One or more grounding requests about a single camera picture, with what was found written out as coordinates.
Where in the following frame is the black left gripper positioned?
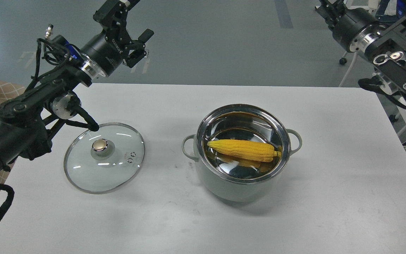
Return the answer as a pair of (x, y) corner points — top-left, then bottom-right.
(81, 0), (154, 77)

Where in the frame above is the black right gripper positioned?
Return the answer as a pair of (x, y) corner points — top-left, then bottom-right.
(315, 0), (379, 53)

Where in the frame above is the glass pot lid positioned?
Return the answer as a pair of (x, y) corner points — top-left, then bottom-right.
(63, 122), (146, 194)

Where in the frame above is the yellow corn cob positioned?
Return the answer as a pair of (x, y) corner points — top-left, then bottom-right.
(207, 139), (282, 163)

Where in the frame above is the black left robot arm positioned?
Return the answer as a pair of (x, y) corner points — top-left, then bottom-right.
(0, 0), (154, 222)

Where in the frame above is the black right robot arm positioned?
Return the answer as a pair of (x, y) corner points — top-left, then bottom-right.
(316, 0), (406, 110)

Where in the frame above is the grey-green steel pot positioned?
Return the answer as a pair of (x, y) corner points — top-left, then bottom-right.
(182, 103), (303, 202)

